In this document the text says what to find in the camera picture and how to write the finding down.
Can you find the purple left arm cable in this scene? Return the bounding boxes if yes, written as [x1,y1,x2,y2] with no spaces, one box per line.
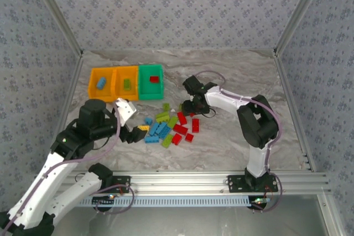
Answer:
[0,103,122,233]

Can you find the aluminium frame post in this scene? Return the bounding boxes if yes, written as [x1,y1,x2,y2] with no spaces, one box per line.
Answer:
[273,0,331,56]
[27,0,85,56]

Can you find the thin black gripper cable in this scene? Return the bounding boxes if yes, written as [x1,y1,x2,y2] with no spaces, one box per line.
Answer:
[203,106,217,118]

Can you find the orange plastic bin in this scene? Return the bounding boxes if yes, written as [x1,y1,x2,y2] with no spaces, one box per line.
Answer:
[87,67,117,103]
[113,66,140,101]

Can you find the white slotted cable duct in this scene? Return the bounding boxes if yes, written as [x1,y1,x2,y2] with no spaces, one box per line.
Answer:
[80,195,253,208]

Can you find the aluminium side rail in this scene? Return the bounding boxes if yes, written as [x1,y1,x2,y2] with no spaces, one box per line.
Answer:
[273,49,317,173]
[43,52,85,175]

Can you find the green plastic bin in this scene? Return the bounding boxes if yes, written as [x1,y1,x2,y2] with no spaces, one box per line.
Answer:
[138,64,164,101]

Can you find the wide aluminium base rail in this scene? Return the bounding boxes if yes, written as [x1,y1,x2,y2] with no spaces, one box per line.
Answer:
[27,171,332,196]

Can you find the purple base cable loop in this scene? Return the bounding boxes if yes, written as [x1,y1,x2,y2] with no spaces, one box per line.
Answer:
[251,172,283,214]
[95,183,136,215]

